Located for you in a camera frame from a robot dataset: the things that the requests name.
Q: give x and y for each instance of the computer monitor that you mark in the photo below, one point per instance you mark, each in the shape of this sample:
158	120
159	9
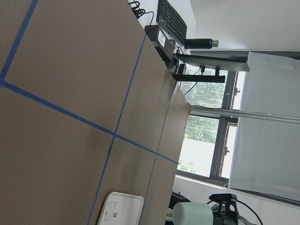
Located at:
214	62

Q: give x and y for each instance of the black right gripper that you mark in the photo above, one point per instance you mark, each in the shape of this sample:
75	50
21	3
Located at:
225	211

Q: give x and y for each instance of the black mini computer box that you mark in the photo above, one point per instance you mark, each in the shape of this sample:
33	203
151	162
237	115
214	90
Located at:
162	44

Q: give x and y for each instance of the cream rabbit print tray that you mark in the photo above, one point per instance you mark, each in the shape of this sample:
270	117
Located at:
121	209

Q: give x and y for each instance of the black monitor stand base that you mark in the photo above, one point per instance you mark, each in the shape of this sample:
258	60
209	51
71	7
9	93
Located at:
199	78

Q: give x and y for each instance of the light green plastic cup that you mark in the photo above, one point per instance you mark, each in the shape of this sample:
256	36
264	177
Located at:
189	213

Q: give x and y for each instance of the black keyboard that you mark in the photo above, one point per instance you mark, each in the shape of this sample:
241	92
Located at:
170	20

